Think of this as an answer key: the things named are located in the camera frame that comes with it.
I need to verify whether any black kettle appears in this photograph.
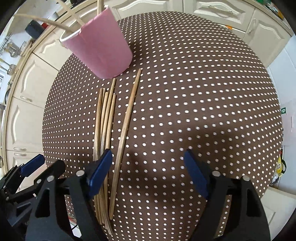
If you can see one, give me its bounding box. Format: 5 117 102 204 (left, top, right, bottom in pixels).
25 20 44 37

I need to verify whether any pile of wooden chopsticks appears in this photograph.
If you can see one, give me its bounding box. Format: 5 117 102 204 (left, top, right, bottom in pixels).
92 69 142 235

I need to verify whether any brown polka-dot tablecloth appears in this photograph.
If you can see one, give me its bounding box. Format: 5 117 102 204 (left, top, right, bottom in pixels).
42 11 284 241

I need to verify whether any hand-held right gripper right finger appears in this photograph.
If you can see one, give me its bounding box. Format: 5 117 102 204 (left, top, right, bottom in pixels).
184 149 271 241

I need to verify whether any steel wall utensil rack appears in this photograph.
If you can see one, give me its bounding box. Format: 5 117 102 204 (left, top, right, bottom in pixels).
0 32 14 56

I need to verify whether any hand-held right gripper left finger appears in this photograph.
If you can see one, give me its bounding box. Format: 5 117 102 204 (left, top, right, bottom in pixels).
25 149 113 241

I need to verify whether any long curved wooden chopstick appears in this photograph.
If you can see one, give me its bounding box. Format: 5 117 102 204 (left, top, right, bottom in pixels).
14 14 81 33

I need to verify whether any pink cup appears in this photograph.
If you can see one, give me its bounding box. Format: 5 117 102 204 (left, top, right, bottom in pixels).
60 5 133 80

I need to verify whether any hanging steel ladle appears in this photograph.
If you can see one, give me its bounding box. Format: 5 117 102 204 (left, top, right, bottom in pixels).
5 64 18 75

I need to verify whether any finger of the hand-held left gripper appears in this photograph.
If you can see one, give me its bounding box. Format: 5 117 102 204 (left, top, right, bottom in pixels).
7 159 66 203
0 154 45 194

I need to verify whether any yellow printed bag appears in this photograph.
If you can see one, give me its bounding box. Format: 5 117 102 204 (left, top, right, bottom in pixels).
275 155 287 179

